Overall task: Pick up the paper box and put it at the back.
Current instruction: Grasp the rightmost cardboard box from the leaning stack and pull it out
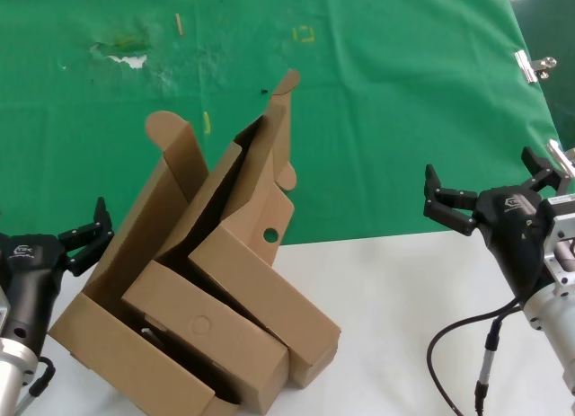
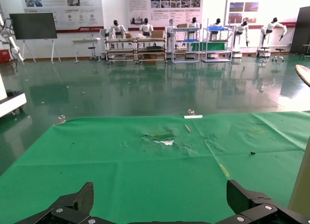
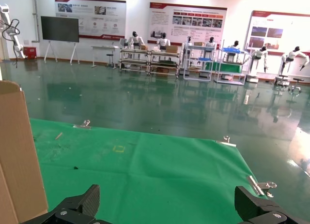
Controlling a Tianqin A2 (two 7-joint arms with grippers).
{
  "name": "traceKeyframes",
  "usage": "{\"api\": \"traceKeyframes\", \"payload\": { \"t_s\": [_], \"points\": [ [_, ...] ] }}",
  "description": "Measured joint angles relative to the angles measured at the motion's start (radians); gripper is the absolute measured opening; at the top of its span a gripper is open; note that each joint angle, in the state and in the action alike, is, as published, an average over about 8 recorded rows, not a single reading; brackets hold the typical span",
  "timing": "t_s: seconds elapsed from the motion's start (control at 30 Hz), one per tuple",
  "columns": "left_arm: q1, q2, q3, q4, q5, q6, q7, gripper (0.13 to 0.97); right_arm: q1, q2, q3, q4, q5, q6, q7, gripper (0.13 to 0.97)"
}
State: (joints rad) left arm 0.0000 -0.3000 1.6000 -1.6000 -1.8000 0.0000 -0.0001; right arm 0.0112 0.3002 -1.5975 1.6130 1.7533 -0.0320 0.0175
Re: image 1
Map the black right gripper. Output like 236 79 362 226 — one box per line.
423 146 565 300

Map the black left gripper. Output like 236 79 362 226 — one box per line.
0 197 114 350

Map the large cardboard carton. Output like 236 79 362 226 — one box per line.
48 68 342 416

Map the small cardboard box embossed circle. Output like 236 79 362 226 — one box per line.
122 259 289 416

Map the small plain cardboard box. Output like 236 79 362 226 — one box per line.
187 222 342 389

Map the silver binder clip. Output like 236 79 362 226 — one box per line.
514 49 558 85

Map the green tablecloth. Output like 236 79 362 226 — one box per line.
0 0 575 247

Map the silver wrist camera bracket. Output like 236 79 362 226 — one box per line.
538 192 575 286

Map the short black cable loop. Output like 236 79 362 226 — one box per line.
26 356 58 399

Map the black looping cable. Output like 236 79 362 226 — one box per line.
426 297 522 416

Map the black cable with silver connector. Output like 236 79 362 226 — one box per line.
474 304 522 416

